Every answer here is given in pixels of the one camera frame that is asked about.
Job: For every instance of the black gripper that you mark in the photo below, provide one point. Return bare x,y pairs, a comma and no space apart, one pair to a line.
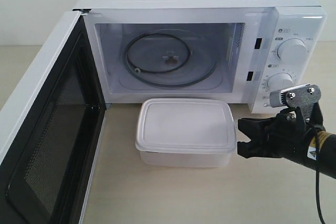
296,134

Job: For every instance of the white plastic food container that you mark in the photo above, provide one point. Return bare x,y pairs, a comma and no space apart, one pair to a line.
186,132

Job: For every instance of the white microwave door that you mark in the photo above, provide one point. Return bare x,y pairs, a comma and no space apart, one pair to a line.
50,130

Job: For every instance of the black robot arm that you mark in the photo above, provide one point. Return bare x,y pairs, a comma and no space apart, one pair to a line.
327,167

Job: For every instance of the white microwave oven body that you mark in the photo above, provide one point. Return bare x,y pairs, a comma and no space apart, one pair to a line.
243,35

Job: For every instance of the upper white control knob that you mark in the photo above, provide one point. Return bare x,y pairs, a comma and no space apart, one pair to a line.
292,51

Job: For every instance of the glass turntable plate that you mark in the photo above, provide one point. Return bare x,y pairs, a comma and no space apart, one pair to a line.
169,58

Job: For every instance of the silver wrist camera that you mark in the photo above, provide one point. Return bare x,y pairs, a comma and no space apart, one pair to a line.
303,95

